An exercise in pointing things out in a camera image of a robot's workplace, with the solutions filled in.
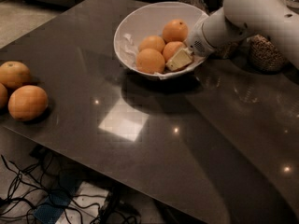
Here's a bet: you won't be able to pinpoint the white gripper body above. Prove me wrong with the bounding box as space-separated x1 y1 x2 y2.
186 21 215 57

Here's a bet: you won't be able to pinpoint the blue mat on floor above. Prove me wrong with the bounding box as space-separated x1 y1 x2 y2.
34 175 81 224

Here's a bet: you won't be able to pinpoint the black cables on floor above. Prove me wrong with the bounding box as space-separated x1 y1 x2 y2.
0 154 141 224

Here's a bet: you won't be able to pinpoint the glass jar of grains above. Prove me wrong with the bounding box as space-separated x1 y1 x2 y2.
249 35 288 73

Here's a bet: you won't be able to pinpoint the large front orange on table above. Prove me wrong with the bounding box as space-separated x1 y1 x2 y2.
8 85 49 121

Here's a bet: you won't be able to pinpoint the glass jar of nuts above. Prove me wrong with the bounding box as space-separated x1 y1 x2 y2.
212 42 240 59

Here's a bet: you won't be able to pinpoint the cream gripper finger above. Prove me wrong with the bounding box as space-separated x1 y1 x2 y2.
166 48 193 72

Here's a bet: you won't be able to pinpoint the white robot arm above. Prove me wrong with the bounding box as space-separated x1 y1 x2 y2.
185 0 299 68

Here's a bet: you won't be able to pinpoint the white bowl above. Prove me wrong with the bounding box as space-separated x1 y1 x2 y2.
114 2 207 80

